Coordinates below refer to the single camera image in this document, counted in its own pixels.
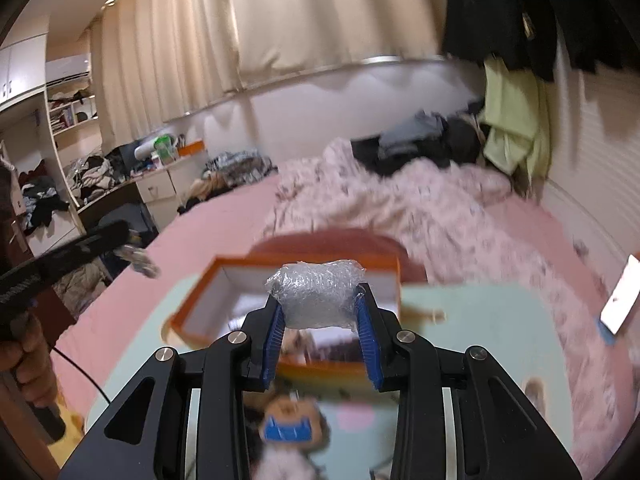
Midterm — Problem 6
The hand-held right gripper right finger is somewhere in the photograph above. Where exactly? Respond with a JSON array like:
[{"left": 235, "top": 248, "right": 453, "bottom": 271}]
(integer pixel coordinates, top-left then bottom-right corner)
[{"left": 352, "top": 282, "right": 583, "bottom": 480}]

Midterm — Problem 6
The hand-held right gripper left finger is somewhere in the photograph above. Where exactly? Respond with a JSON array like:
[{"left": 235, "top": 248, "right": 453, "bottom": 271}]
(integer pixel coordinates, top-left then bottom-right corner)
[{"left": 60, "top": 294, "right": 287, "bottom": 480}]

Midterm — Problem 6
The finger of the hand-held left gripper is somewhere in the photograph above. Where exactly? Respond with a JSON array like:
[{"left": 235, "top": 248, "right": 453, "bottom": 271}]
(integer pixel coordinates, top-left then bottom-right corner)
[{"left": 39, "top": 220, "right": 132, "bottom": 282}]

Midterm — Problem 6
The orange cardboard box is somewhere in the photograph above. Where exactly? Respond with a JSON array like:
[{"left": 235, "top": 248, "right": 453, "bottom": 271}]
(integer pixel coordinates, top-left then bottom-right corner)
[{"left": 167, "top": 255, "right": 403, "bottom": 386}]

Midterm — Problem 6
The bubble wrap bundle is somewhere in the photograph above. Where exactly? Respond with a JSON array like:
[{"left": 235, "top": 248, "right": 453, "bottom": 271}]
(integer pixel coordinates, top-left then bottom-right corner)
[{"left": 265, "top": 259, "right": 367, "bottom": 332}]

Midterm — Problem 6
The brown plush doll blue cap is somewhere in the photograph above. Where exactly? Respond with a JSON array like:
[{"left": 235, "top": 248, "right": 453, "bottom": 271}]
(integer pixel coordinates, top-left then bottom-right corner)
[{"left": 257, "top": 395, "right": 331, "bottom": 456}]

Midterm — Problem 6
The person's left hand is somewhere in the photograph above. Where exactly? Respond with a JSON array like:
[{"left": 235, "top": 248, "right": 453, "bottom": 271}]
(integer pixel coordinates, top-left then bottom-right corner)
[{"left": 0, "top": 310, "right": 57, "bottom": 408}]

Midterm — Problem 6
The mixed clothes heap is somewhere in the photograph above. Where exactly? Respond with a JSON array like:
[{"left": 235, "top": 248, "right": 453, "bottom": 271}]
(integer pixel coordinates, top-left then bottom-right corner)
[{"left": 15, "top": 147, "right": 141, "bottom": 233}]

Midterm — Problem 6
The white drawer cabinet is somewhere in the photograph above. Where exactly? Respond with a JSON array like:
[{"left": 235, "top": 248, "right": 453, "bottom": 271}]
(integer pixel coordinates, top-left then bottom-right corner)
[{"left": 135, "top": 162, "right": 183, "bottom": 231}]

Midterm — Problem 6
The green and white bottle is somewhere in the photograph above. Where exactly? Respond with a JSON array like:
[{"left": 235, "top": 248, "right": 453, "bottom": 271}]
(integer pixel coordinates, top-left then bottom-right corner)
[{"left": 152, "top": 134, "right": 180, "bottom": 165}]

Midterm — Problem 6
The white open bookshelf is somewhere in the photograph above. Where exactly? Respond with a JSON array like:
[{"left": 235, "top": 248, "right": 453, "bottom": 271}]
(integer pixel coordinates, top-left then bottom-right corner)
[{"left": 42, "top": 82, "right": 101, "bottom": 206}]

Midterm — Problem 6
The pink floral quilt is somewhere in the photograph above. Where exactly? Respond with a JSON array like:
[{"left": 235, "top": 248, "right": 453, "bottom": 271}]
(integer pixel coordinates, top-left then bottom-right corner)
[{"left": 260, "top": 137, "right": 623, "bottom": 466}]

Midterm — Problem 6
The yellow cloth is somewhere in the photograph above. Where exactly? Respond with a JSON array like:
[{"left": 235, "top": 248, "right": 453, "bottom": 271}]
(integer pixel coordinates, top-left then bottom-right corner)
[{"left": 50, "top": 395, "right": 88, "bottom": 466}]

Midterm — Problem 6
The grey patterned cloth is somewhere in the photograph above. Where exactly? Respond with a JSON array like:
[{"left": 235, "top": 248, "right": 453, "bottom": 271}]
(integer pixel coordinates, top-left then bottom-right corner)
[{"left": 202, "top": 151, "right": 278, "bottom": 183}]

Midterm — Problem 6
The white air conditioner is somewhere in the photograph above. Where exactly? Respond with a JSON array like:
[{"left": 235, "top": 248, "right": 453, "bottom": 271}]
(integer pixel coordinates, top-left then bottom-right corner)
[{"left": 45, "top": 52, "right": 93, "bottom": 86}]

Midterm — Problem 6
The pile of dark clothes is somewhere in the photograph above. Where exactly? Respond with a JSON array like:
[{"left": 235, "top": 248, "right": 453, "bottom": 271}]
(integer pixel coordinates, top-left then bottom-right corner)
[{"left": 350, "top": 105, "right": 488, "bottom": 178}]

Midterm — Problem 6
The white smartphone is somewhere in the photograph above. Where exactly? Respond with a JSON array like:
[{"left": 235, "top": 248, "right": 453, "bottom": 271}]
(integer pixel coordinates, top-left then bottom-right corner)
[{"left": 599, "top": 254, "right": 640, "bottom": 336}]

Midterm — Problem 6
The yellow-green garment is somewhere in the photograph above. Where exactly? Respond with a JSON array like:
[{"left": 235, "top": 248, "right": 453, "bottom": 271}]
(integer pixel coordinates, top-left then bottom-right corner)
[{"left": 477, "top": 55, "right": 553, "bottom": 181}]

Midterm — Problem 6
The cream curtain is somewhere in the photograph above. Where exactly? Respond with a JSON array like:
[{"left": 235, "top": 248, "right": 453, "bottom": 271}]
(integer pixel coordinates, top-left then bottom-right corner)
[{"left": 90, "top": 0, "right": 451, "bottom": 126}]

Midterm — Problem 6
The plain black jacket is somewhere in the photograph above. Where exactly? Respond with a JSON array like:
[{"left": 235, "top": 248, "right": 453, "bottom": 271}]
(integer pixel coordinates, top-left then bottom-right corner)
[{"left": 442, "top": 0, "right": 526, "bottom": 61}]

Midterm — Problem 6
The black jacket gold emblem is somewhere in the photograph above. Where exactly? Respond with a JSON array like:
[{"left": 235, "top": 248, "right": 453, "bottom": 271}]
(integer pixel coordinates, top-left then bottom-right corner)
[{"left": 520, "top": 0, "right": 640, "bottom": 81}]

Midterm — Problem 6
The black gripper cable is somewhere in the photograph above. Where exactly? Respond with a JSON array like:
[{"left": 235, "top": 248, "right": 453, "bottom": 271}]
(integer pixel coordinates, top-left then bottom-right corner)
[{"left": 50, "top": 347, "right": 111, "bottom": 403}]

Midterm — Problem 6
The white wall cabinet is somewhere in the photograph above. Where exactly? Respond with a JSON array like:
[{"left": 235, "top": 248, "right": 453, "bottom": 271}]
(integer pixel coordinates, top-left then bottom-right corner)
[{"left": 0, "top": 35, "right": 51, "bottom": 106}]

